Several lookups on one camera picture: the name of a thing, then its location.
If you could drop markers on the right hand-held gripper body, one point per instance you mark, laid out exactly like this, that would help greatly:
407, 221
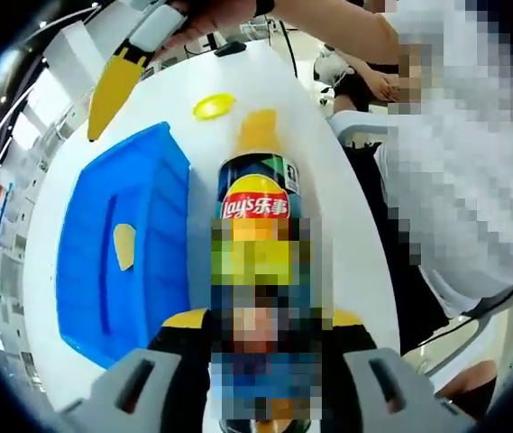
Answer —
157, 27

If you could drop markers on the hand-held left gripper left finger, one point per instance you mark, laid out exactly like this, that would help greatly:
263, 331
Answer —
170, 383

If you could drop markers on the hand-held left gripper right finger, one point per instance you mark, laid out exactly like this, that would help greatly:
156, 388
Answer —
373, 392

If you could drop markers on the yellow container lid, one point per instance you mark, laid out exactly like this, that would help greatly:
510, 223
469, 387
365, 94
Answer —
214, 107

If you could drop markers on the blue plastic box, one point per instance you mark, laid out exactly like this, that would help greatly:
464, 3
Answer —
89, 225

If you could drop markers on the potato chip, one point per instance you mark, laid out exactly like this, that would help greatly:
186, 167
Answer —
124, 245
260, 133

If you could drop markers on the dark printed chip container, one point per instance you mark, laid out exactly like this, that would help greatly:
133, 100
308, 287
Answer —
256, 180

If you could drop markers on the person's right hand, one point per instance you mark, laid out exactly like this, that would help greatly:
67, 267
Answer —
211, 18

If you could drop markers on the white pillar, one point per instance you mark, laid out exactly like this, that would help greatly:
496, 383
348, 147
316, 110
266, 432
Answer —
71, 58

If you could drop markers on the small black device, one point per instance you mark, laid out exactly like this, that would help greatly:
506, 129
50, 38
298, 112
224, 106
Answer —
230, 48

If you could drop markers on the dark cloth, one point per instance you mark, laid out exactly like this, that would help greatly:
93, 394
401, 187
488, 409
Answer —
400, 293

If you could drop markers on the person's white shirt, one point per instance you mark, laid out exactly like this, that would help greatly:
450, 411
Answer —
463, 288

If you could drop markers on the row of white crates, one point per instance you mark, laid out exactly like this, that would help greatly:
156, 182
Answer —
12, 288

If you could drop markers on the white table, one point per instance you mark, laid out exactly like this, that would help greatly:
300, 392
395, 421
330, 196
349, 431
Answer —
350, 203

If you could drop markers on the white chair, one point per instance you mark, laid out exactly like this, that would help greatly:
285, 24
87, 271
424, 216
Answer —
355, 119

